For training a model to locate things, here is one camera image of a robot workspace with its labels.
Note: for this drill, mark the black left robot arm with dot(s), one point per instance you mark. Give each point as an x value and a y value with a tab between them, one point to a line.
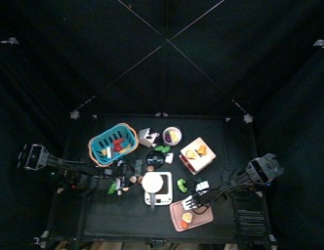
65	162

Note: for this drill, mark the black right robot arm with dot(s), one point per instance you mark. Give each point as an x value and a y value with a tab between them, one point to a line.
247	177

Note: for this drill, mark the white toy pan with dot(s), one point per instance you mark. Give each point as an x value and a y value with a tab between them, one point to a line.
152	184

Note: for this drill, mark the black round toy pan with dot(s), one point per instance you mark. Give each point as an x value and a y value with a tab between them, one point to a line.
154	159

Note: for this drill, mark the green carrot top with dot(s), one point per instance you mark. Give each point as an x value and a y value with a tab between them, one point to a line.
113	188

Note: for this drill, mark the orange toy carrot piece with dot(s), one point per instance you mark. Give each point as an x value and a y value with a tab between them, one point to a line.
184	224

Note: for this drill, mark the brown wooden toy piece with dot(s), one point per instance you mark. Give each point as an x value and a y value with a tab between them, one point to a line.
134	179

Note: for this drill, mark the pink cutting board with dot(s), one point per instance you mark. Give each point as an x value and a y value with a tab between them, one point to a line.
192	215

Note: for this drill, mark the small brown wooden ball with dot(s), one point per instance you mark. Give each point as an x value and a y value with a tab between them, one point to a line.
150	168

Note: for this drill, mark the small white box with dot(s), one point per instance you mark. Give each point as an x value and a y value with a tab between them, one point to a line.
202	186

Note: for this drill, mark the yellow toy food half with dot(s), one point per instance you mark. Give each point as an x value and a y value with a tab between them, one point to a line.
188	217

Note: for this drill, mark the green toy pepper piece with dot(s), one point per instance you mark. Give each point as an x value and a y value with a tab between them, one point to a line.
182	185

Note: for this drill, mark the white toy stove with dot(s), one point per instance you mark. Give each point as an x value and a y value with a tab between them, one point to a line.
162	189

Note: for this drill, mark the white toy stick piece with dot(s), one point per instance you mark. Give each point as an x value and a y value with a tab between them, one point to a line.
109	152

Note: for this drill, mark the small white toy block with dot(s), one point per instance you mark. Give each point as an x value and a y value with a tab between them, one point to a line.
169	158

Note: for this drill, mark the green toy leaf vegetable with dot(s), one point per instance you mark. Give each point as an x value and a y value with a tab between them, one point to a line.
162	148

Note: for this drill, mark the red toy food piece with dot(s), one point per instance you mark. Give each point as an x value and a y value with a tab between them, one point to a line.
118	145

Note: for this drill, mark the teal basket with orange rim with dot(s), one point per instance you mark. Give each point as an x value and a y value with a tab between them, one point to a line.
113	144

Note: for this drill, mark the white toy kitchen appliance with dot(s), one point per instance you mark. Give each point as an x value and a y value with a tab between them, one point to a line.
148	137

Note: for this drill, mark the purple toy food piece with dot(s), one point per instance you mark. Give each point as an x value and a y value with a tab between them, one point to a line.
168	137

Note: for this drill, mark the white bowl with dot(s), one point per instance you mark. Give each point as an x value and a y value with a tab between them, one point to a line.
172	135

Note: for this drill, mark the pale yellow toy food piece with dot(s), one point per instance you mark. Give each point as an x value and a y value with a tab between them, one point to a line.
174	136

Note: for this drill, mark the yellow round toy food slice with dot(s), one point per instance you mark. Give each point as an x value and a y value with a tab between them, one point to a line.
190	154

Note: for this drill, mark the orange toy food slice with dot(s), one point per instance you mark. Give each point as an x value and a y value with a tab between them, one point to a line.
202	150

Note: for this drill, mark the metal frame corner bracket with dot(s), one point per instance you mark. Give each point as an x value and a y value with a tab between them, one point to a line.
248	118
74	114
11	41
320	43

